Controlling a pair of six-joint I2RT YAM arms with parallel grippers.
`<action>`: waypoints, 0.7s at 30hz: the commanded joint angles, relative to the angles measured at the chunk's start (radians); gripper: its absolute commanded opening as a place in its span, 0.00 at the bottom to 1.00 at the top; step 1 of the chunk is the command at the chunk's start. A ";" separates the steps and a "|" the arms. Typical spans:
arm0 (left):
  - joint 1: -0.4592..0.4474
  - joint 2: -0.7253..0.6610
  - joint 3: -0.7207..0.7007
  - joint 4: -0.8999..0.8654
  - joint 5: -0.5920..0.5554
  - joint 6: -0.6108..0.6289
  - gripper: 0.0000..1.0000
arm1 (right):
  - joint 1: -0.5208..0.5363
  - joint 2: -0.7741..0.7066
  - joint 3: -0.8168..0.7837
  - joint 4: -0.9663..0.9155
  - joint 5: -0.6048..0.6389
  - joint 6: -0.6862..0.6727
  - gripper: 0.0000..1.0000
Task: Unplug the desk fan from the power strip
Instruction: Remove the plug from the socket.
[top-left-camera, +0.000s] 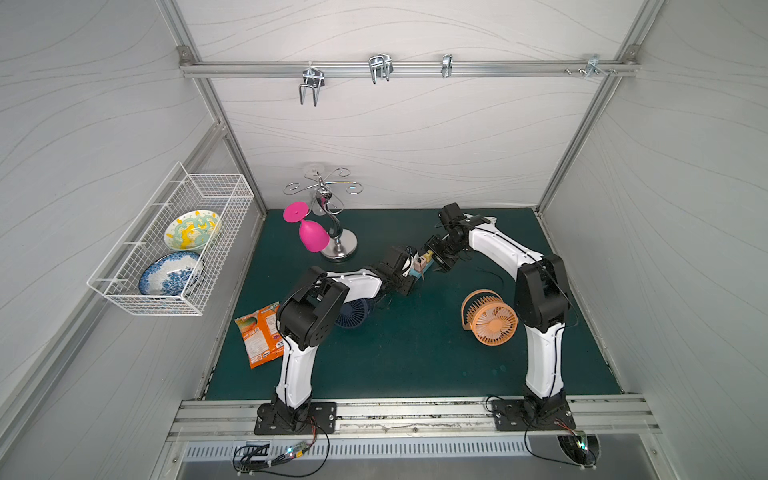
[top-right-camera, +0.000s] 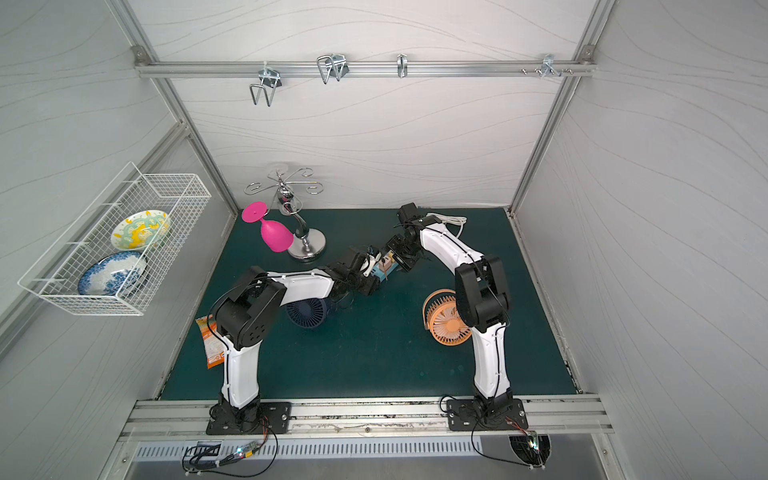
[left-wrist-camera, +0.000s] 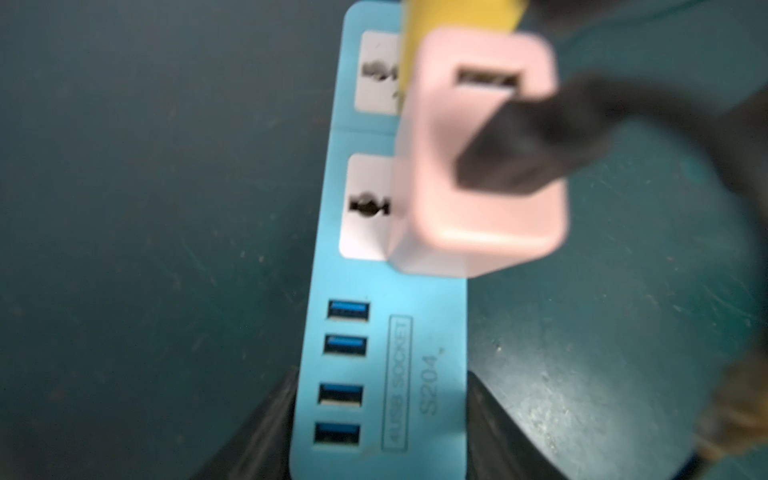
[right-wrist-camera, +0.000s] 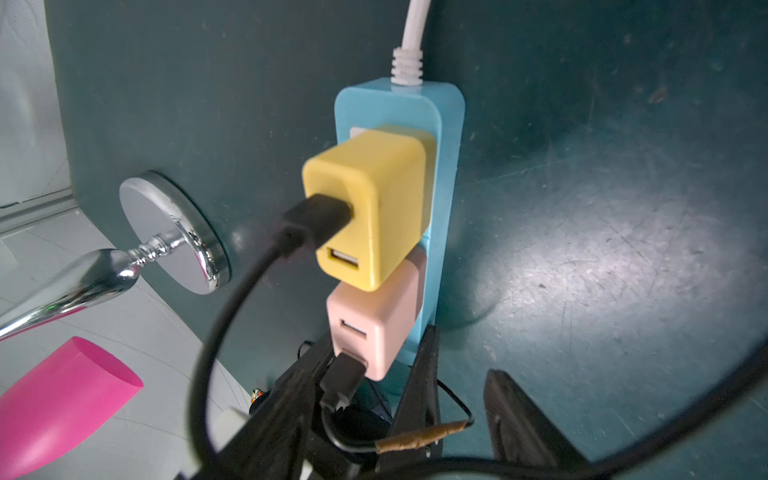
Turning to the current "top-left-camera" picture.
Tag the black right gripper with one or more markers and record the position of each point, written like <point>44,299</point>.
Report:
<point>438,249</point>

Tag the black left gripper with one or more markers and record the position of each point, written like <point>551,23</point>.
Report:
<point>405,267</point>

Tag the light blue power strip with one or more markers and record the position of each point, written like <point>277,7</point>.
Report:
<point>418,275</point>

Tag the pink USB plug adapter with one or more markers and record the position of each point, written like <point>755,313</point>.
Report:
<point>417,264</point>

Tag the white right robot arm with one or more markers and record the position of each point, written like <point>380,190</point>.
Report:
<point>541,303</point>

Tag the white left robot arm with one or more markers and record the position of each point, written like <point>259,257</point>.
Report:
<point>304,320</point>

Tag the navy blue desk fan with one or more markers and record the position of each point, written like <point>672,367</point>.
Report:
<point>353,314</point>

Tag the orange desk fan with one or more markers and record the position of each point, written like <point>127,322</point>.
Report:
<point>485,314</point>

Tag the chrome glass holder stand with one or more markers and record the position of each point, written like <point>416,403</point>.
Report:
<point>323,202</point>

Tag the magenta plastic wine glass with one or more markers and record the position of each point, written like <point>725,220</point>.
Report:
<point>314,236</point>

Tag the orange snack packet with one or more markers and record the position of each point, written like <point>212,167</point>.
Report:
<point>262,341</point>

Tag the looped metal hook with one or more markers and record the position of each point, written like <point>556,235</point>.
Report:
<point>381,67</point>

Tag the yellow green patterned plate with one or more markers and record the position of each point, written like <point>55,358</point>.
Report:
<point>192,231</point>

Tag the double prong metal hook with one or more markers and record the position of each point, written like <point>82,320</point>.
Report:
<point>313,80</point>

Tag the small flat metal hook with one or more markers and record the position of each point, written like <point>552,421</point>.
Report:
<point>447,66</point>

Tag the blue white patterned plate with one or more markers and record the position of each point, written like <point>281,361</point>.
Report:
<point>172,275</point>

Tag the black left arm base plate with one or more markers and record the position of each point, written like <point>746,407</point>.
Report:
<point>277,419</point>

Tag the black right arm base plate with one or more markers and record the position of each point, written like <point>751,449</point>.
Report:
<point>532,414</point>

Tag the aluminium front frame rail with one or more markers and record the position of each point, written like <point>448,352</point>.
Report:
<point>414,418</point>

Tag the white wire wall basket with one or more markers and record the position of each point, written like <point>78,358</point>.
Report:
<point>116,278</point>

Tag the aluminium top rail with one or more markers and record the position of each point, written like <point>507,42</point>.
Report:
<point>402,69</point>

